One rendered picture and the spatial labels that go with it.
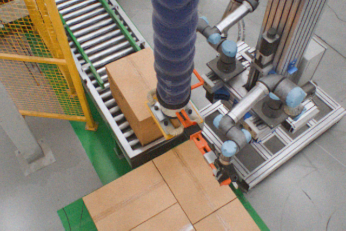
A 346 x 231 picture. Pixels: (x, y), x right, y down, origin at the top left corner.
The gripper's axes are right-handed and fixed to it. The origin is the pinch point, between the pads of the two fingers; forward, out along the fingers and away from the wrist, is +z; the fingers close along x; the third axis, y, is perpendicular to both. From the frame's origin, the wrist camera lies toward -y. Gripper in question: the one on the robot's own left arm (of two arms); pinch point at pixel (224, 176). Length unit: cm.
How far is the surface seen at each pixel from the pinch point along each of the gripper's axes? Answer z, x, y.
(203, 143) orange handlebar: -1.3, 0.3, 24.1
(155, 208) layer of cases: 66, 36, 22
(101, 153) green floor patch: 120, 51, 111
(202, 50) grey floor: 120, -100, 177
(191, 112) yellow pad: 9, -8, 52
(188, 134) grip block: -2.4, 5.6, 33.2
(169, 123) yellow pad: 11, 8, 53
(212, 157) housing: -1.4, 0.3, 13.2
